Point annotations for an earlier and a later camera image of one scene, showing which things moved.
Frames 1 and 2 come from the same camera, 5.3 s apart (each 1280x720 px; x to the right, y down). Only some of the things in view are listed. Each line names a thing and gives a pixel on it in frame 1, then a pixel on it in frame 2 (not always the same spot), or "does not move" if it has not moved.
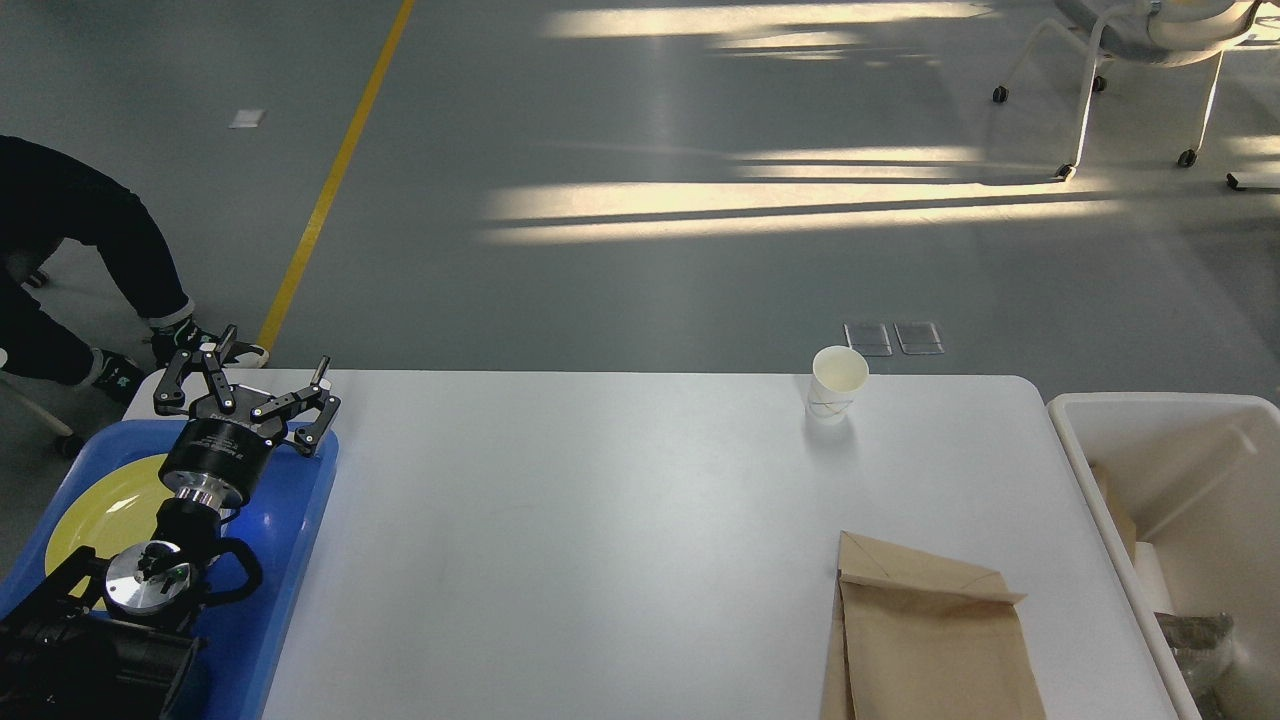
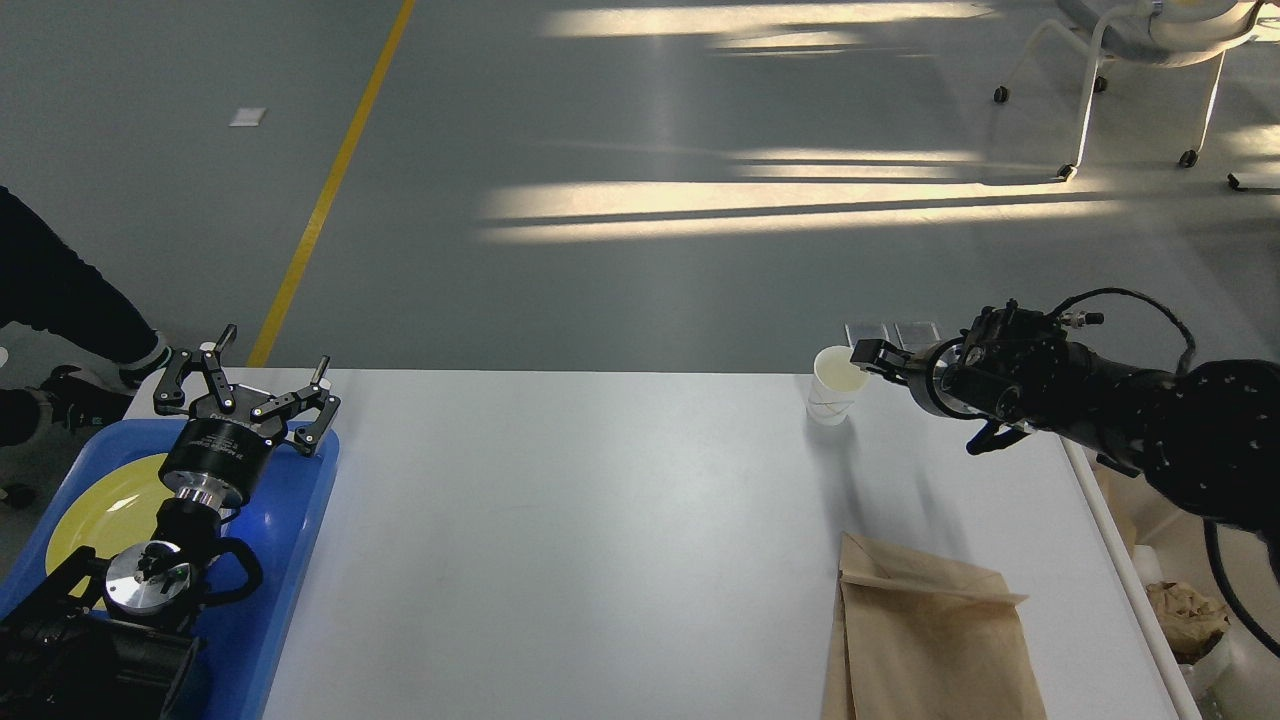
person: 47,198 -> 46,282
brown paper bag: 917,637 does not move
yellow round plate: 115,507 does not move
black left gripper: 220,453 does not move
